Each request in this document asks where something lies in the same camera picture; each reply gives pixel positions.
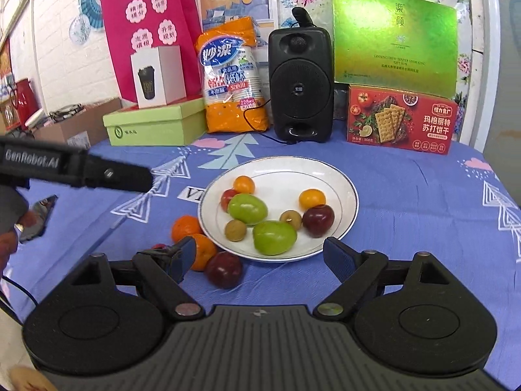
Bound green shoe box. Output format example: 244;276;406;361
103;97;207;147

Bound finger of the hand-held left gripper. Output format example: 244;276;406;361
83;156;154;194

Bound white plate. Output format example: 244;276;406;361
197;156;360;263

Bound blue printed tablecloth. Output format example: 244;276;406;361
0;130;521;391

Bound translucent round fan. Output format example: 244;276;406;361
68;13;91;45

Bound green gift box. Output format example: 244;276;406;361
331;0;458;99

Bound blue wall poster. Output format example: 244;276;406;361
191;0;279;33

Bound red appliance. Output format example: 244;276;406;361
15;78;41;128

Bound black speaker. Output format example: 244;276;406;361
267;7;334;144

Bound green jujube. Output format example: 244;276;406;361
227;193;269;226
252;220;298;256

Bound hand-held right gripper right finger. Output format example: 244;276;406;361
313;237;453;321

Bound black smartphone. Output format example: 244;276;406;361
18;195;59;245

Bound red cracker box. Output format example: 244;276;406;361
346;85;457;156

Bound red and green plum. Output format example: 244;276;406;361
220;188;241;213

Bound brown cardboard box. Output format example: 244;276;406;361
33;97;123;150

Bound white box with cup print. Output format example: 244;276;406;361
130;45;187;109

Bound brown longan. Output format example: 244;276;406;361
225;219;247;242
279;210;303;231

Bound small orange kumquat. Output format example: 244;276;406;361
233;175;256;195
298;188;327;211

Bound black speaker cable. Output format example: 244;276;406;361
243;98;294;146

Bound mandarin orange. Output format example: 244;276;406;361
171;214;204;243
189;233;218;272

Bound dark purple plum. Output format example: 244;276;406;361
302;204;335;239
204;251;244;290

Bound person's left hand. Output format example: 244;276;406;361
0;224;20;278

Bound orange pack of paper cups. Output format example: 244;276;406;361
196;16;271;134

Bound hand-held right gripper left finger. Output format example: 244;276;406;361
65;236;205;322

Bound pink paper bag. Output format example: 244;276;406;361
99;0;204;109

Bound black cables in box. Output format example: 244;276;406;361
49;103;86;123

